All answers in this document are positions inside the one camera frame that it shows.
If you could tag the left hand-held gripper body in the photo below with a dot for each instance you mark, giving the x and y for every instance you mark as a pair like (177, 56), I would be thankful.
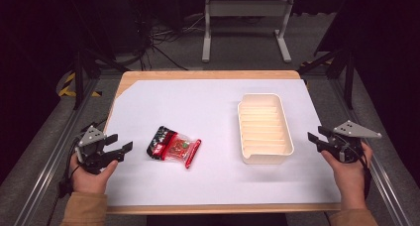
(93, 146)

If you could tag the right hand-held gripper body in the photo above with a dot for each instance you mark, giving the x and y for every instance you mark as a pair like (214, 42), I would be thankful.
(347, 140)

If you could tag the red clear snack packet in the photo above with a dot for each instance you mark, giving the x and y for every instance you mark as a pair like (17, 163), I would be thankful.
(173, 147)

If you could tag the cream plastic basket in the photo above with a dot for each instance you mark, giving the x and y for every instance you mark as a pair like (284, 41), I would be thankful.
(265, 128)

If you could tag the person's left hand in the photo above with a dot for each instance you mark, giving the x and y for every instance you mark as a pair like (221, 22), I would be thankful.
(91, 176)

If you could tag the person's right hand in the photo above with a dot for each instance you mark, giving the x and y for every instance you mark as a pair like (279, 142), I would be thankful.
(350, 174)

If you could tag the yellow black hazard tape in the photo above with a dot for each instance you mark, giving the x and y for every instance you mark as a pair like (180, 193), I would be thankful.
(71, 85)

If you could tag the black tripod stand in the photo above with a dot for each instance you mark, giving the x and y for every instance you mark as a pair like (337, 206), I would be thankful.
(336, 67)
(86, 64)

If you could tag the white paper sheet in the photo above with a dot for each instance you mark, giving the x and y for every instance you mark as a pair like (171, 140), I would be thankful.
(211, 120)

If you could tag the aluminium rail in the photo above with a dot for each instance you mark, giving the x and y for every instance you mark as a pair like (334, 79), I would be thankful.
(52, 153)
(376, 160)

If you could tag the grey metal desk frame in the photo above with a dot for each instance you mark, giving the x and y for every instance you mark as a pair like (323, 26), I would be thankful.
(247, 24)

